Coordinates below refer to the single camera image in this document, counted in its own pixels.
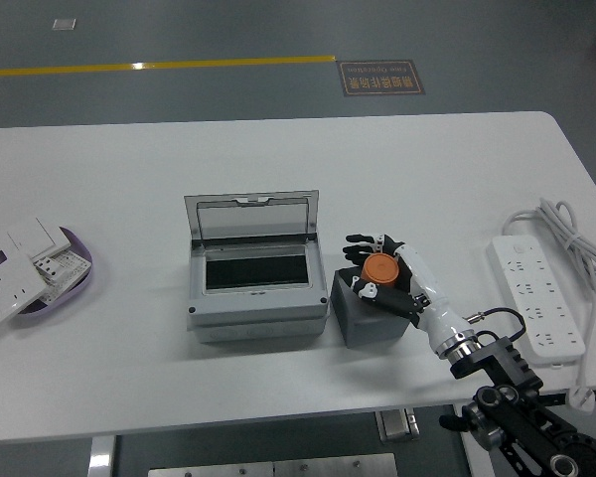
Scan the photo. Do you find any white power plug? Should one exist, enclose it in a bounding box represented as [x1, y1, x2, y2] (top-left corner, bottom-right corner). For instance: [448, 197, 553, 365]
[567, 387, 596, 414]

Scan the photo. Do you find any orange cylinder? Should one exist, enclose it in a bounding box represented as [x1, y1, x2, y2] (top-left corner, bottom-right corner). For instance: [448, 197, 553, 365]
[361, 252, 402, 290]

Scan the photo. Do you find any white table leg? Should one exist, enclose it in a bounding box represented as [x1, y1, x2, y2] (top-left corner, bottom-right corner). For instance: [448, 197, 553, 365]
[451, 404, 494, 477]
[86, 435, 116, 477]

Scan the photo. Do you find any white power strip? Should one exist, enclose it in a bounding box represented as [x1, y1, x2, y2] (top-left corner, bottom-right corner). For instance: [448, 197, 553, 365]
[486, 235, 587, 369]

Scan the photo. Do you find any white power strip cable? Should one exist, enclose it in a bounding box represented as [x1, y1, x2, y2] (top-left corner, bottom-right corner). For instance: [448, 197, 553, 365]
[501, 197, 596, 398]

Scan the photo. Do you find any white switch plate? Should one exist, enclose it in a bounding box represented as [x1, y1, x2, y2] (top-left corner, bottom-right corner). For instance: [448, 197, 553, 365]
[0, 215, 75, 260]

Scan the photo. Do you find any grey metal base plate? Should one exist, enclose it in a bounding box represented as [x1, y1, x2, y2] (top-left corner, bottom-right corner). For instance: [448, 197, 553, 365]
[147, 452, 399, 477]

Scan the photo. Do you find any white perforated plate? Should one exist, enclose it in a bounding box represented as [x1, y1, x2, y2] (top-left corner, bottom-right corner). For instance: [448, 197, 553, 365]
[39, 247, 91, 304]

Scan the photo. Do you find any brown floor sign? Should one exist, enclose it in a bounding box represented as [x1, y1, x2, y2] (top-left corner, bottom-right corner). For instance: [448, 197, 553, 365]
[338, 59, 426, 97]

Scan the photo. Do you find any purple tray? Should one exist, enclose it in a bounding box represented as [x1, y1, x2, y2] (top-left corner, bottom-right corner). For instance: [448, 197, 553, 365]
[0, 226, 95, 328]

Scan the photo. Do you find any grey cube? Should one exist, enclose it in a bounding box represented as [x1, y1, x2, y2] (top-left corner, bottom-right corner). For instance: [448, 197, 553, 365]
[330, 266, 421, 349]

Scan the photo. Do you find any grey box with clear lid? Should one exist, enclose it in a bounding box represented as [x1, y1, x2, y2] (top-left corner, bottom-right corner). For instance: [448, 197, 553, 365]
[183, 189, 331, 345]

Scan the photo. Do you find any small white socket module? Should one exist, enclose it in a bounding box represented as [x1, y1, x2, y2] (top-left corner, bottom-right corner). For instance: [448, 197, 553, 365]
[32, 254, 64, 285]

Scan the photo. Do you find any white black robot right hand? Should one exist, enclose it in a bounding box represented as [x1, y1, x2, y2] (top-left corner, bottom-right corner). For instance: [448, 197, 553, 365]
[343, 232, 474, 356]

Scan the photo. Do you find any yellow floor tape line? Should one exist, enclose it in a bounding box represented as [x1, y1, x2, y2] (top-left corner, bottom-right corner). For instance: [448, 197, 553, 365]
[0, 54, 337, 80]

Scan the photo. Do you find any large white socket plate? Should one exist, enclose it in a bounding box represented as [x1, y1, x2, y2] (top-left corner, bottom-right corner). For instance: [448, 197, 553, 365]
[0, 250, 46, 328]

